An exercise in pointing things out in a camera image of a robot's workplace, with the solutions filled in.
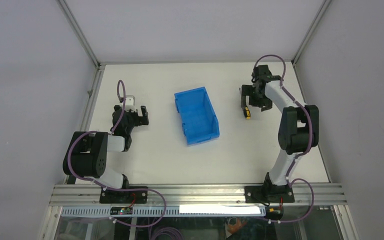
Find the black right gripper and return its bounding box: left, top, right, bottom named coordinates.
left=241, top=84, right=272, bottom=112

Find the yellow black handled screwdriver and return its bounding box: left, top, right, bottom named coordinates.
left=240, top=85, right=251, bottom=120

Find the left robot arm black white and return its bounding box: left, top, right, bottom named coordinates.
left=62, top=105, right=149, bottom=203

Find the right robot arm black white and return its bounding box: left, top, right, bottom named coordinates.
left=240, top=65, right=319, bottom=203

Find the blue plastic bin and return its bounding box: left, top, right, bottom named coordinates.
left=174, top=86, right=220, bottom=146

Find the orange object below table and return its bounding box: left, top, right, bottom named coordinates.
left=226, top=217, right=248, bottom=235

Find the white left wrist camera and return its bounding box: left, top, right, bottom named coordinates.
left=123, top=95, right=137, bottom=112

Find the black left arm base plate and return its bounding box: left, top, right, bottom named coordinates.
left=99, top=186, right=148, bottom=204

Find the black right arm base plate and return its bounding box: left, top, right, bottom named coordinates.
left=244, top=185, right=295, bottom=205

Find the aluminium mounting rail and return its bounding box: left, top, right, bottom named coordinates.
left=49, top=183, right=347, bottom=207

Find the white slotted cable duct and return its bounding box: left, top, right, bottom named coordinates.
left=61, top=204, right=266, bottom=218

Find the purple cable coil below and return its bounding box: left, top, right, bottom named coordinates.
left=148, top=227, right=185, bottom=240

